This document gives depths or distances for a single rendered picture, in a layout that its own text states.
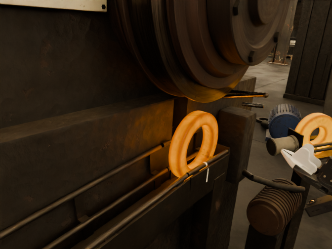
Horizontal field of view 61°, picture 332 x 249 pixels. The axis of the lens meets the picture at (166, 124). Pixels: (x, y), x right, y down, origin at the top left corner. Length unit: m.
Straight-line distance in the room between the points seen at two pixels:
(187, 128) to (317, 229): 1.36
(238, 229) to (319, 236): 0.44
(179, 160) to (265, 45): 0.32
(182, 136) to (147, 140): 0.08
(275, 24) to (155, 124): 0.35
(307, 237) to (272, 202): 0.84
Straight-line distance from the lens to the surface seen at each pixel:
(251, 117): 0.90
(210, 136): 0.78
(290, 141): 1.06
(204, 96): 0.64
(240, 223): 1.75
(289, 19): 9.54
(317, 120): 1.09
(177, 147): 0.66
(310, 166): 0.75
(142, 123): 0.64
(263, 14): 0.60
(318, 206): 0.79
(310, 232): 1.86
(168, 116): 0.71
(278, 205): 1.00
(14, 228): 0.54
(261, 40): 0.66
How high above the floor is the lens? 1.05
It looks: 20 degrees down
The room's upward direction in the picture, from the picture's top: 4 degrees clockwise
